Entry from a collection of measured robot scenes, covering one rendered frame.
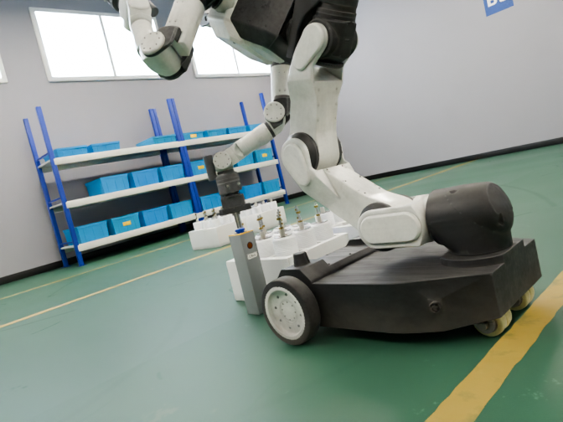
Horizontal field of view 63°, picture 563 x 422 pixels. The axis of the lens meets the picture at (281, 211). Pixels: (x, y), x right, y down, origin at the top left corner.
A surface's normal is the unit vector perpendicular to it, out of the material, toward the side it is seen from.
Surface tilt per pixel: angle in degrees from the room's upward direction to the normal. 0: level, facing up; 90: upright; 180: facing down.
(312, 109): 90
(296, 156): 90
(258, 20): 76
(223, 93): 90
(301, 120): 90
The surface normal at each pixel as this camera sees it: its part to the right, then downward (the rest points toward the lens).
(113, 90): 0.68, -0.11
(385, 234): -0.70, 0.22
